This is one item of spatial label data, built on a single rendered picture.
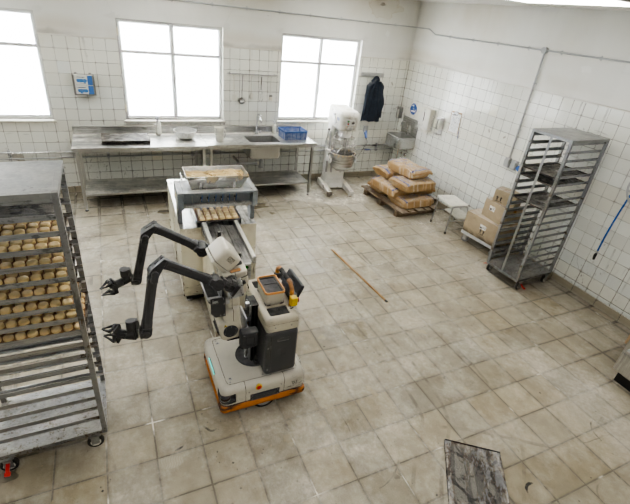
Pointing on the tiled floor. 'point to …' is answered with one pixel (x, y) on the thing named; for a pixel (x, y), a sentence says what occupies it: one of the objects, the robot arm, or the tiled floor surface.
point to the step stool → (452, 208)
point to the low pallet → (396, 205)
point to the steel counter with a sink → (254, 137)
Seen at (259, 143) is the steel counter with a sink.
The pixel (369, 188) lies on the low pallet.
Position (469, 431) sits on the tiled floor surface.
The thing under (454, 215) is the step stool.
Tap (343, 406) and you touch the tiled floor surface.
